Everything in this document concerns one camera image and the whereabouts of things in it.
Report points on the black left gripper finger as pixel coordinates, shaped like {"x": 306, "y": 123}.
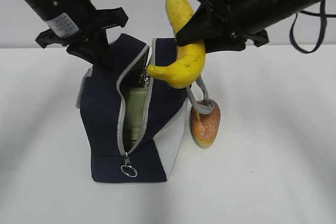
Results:
{"x": 101, "y": 48}
{"x": 82, "y": 49}

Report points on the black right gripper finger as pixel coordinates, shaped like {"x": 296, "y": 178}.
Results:
{"x": 206, "y": 24}
{"x": 224, "y": 44}

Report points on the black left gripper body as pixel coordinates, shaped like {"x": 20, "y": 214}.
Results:
{"x": 70, "y": 21}

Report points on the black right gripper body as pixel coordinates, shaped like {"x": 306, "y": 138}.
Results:
{"x": 225, "y": 8}

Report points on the yellow banana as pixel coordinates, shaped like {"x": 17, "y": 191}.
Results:
{"x": 190, "y": 59}

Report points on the green lidded glass container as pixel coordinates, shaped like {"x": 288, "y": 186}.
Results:
{"x": 135, "y": 100}

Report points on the brown bread roll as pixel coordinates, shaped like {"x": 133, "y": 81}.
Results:
{"x": 204, "y": 127}

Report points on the navy and white lunch bag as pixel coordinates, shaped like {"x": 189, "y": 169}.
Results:
{"x": 101, "y": 103}

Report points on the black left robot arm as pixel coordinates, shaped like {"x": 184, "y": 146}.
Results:
{"x": 80, "y": 27}

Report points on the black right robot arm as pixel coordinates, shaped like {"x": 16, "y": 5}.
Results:
{"x": 258, "y": 14}

